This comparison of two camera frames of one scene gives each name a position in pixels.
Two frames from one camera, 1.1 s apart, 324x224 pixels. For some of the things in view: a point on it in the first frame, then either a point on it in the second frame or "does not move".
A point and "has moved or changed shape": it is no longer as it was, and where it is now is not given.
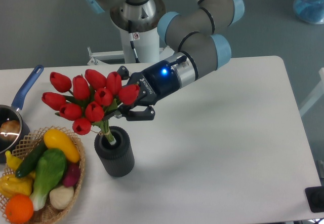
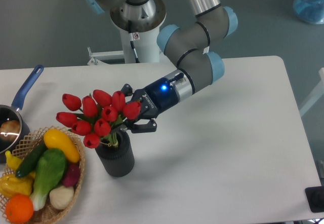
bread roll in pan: x=9 y=130 does not move
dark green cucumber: x=31 y=158 does not move
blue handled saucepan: x=14 y=128 does not move
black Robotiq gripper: x=156 y=82 → x=159 y=97
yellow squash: x=54 y=138 does not move
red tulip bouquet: x=88 y=99 has moved or changed shape
